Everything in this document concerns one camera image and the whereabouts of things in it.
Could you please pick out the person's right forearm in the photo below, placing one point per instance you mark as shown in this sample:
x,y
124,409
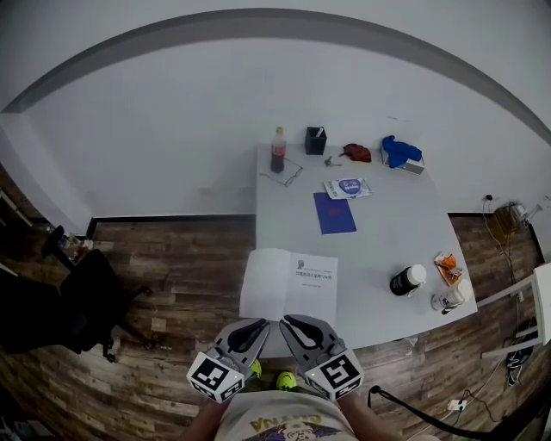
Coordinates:
x,y
370,420

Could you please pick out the white booklet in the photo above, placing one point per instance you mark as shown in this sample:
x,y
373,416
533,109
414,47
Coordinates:
x,y
275,288

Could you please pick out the white pen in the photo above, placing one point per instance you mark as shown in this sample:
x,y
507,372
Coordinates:
x,y
319,132

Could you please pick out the white power strip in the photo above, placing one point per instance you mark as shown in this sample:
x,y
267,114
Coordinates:
x,y
456,405

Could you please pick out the person's printed white shirt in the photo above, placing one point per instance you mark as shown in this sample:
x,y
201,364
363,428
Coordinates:
x,y
288,418

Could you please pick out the brown cloth pouch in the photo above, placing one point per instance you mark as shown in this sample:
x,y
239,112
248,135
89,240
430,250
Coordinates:
x,y
357,153

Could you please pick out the metal keys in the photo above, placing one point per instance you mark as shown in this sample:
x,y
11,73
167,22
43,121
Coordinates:
x,y
331,162

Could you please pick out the person's left forearm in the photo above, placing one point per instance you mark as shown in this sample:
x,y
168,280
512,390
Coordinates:
x,y
206,424

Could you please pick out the black fabric pile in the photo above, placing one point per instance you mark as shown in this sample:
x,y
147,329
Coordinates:
x,y
26,314

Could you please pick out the thin-framed eyeglasses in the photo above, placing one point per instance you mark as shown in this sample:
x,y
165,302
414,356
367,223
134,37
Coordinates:
x,y
287,182

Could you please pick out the person's yellow shoe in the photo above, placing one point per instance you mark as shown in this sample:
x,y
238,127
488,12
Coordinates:
x,y
256,369
286,381

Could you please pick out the black office chair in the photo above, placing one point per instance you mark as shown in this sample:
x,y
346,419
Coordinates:
x,y
90,293

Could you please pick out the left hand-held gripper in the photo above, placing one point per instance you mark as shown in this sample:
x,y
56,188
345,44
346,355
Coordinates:
x,y
211,374

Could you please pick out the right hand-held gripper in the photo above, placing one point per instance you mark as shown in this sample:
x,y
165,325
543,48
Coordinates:
x,y
340,372

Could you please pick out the black jar with white lid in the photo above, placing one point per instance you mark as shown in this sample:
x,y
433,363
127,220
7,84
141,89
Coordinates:
x,y
404,282

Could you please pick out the blue booklet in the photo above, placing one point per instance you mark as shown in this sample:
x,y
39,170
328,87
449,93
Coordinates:
x,y
333,213

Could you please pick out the black pen holder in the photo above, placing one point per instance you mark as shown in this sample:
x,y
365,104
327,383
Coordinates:
x,y
315,144

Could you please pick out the white printed cup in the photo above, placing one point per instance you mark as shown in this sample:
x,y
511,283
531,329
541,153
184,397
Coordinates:
x,y
452,297

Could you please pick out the white rectangular box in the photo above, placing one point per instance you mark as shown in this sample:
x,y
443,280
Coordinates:
x,y
413,168

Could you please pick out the small white side table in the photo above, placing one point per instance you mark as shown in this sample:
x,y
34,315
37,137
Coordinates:
x,y
543,301

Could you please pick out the black and white sneakers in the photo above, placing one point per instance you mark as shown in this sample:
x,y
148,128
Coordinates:
x,y
521,366

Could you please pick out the person's left yellow shoe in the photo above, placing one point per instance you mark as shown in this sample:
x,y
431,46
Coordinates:
x,y
256,369

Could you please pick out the cardboard box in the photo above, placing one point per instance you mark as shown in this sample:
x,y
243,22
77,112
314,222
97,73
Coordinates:
x,y
510,217

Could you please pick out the cola bottle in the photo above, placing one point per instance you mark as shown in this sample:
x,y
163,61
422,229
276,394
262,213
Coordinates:
x,y
278,155

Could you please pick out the orange snack wrapper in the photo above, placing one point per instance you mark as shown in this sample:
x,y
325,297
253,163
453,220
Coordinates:
x,y
447,265

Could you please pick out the person's right yellow shoe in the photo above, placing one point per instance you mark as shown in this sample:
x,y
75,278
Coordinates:
x,y
286,381

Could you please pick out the wet wipes packet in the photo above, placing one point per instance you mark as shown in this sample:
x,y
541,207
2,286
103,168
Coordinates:
x,y
348,188

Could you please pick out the blue cloth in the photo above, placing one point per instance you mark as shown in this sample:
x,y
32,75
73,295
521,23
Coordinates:
x,y
400,150

